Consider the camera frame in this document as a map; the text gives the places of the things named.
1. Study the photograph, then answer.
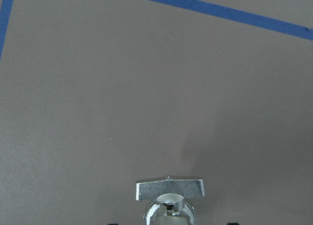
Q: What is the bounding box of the chrome angle valve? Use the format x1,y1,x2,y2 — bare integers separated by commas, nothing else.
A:
135,176,205,225

